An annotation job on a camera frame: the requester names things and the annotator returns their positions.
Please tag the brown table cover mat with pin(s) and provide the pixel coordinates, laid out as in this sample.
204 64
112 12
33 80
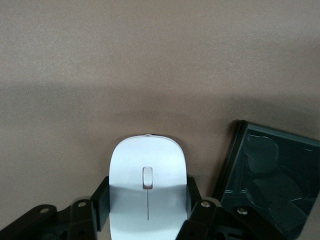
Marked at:
150 62

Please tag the white computer mouse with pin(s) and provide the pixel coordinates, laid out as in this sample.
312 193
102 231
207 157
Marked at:
147 155

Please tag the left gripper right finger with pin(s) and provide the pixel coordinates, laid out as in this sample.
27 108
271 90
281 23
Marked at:
207 220

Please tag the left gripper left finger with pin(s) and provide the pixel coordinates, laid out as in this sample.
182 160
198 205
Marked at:
82 215

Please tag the small black box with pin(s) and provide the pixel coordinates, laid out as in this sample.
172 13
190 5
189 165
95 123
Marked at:
270 170

